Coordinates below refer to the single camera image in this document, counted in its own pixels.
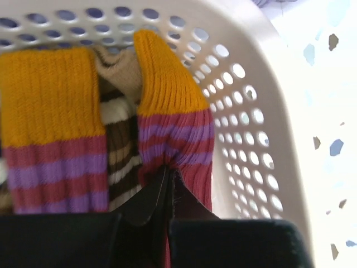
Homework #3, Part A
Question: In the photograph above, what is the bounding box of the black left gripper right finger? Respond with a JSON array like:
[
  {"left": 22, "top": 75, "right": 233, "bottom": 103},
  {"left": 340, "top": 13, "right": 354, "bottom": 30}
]
[{"left": 168, "top": 170, "right": 314, "bottom": 268}]

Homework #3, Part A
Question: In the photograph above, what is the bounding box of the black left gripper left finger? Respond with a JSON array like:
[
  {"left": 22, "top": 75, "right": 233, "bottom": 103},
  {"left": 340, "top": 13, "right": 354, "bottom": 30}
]
[{"left": 1, "top": 167, "right": 169, "bottom": 267}]

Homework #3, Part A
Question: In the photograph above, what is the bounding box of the maroon purple striped sock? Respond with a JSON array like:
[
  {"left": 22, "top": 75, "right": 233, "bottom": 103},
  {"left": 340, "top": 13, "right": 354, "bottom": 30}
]
[
  {"left": 1, "top": 47, "right": 109, "bottom": 214},
  {"left": 133, "top": 29, "right": 215, "bottom": 268}
]

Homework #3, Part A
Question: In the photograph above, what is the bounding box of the white perforated plastic basket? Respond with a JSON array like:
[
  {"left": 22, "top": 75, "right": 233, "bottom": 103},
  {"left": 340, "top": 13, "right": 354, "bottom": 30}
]
[{"left": 1, "top": 1, "right": 324, "bottom": 267}]

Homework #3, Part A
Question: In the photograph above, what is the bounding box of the brown striped sock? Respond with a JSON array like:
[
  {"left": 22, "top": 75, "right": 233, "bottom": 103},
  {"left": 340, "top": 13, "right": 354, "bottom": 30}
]
[{"left": 0, "top": 46, "right": 144, "bottom": 213}]

